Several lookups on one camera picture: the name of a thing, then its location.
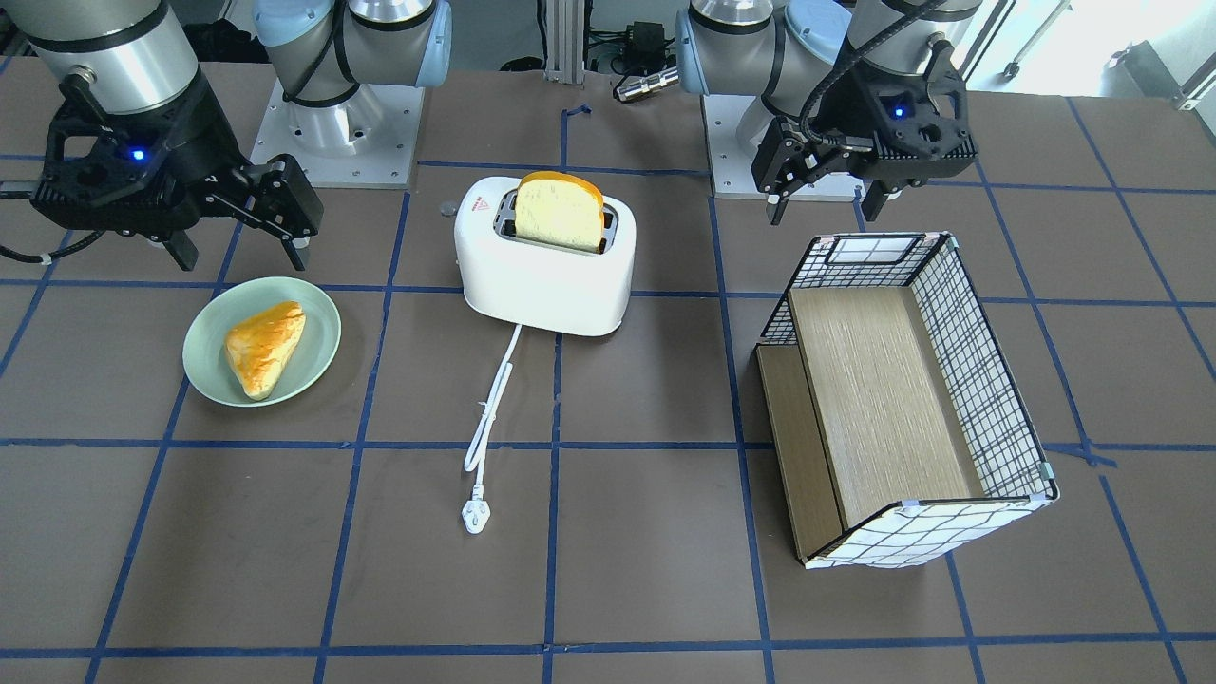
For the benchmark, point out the toast slice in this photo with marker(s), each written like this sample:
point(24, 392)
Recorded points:
point(560, 209)

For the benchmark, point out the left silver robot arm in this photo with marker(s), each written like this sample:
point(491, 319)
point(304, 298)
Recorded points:
point(789, 56)

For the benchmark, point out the silver metal cylinder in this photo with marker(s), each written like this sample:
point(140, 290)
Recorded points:
point(634, 88)

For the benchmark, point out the triangular bread bun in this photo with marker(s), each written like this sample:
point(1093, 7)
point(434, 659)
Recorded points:
point(259, 348)

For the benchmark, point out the wire grid basket with wood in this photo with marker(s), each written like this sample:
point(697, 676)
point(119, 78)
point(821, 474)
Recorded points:
point(899, 429)

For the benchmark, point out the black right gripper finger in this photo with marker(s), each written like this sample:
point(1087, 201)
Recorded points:
point(286, 205)
point(183, 251)

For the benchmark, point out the white toaster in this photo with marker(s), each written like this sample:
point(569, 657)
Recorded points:
point(537, 285)

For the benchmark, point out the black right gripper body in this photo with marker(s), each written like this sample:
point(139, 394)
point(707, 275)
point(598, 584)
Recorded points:
point(202, 142)

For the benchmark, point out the black power adapter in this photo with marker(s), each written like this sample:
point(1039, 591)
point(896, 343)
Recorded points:
point(644, 47)

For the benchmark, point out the green plate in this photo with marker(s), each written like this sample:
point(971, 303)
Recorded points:
point(203, 354)

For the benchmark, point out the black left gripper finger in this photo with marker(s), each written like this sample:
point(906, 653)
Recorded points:
point(782, 165)
point(877, 196)

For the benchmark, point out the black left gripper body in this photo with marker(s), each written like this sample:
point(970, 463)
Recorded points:
point(848, 112)

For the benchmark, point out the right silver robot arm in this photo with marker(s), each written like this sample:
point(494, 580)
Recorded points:
point(138, 51)

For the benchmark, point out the aluminium frame post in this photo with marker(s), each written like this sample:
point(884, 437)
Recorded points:
point(564, 28)

